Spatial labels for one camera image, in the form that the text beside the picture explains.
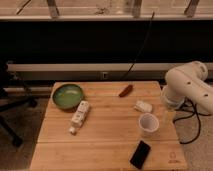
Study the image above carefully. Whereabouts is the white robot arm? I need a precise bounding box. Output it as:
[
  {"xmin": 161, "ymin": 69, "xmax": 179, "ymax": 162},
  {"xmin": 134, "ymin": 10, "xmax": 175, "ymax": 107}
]
[{"xmin": 161, "ymin": 61, "xmax": 213, "ymax": 114}]

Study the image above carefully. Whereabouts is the black smartphone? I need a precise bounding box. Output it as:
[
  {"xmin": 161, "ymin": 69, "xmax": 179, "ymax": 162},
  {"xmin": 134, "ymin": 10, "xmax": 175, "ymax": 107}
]
[{"xmin": 130, "ymin": 141, "xmax": 151, "ymax": 169}]

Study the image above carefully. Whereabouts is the green bowl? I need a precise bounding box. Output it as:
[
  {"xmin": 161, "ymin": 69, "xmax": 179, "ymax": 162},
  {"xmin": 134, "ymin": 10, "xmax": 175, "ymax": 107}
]
[{"xmin": 52, "ymin": 84, "xmax": 84, "ymax": 110}]

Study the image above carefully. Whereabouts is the black office chair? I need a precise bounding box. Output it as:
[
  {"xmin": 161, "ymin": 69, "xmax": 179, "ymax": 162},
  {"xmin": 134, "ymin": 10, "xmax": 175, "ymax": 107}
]
[{"xmin": 0, "ymin": 60, "xmax": 38, "ymax": 148}]

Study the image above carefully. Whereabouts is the black hanging cable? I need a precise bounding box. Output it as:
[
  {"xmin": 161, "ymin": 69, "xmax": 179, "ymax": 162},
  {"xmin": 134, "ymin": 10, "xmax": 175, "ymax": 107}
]
[{"xmin": 120, "ymin": 11, "xmax": 156, "ymax": 82}]

